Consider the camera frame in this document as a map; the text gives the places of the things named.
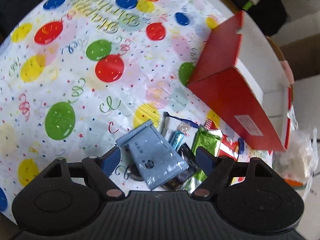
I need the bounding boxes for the small blue candy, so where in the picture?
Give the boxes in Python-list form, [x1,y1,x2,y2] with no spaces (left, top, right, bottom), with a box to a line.
[170,123,190,151]

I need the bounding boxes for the red cardboard box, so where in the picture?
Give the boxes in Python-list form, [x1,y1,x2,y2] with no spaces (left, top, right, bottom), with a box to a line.
[187,11,291,152]

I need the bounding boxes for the light blue snack packet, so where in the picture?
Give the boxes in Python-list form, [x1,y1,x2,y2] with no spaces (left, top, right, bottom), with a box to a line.
[116,120,189,190]

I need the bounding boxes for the silver triangular chocolate packet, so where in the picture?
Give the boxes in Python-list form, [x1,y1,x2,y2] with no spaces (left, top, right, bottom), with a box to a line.
[124,164,144,181]

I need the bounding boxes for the red snack packet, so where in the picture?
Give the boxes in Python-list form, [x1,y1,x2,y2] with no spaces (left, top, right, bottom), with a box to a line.
[217,134,239,161]

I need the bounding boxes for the green snack bar packet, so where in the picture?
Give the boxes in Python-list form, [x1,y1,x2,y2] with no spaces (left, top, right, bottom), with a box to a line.
[184,126,222,193]

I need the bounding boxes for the black sofa with clothes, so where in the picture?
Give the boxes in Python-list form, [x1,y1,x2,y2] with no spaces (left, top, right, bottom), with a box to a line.
[225,0,287,36]

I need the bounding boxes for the balloon birthday tablecloth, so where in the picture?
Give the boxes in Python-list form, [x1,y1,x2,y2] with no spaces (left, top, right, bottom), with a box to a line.
[0,0,276,221]

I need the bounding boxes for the clear plastic bag of snacks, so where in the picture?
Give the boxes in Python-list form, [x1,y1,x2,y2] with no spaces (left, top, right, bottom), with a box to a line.
[273,127,320,188]

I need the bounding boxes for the orange toy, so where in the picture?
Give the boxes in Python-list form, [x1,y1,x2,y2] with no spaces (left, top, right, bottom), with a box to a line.
[284,179,304,188]

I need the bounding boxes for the black snack packet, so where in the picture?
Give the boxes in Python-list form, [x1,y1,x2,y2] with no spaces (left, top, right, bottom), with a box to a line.
[163,143,200,191]

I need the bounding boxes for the white blue milk biscuit packet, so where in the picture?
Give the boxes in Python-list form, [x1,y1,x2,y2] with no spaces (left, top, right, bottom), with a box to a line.
[162,112,199,141]

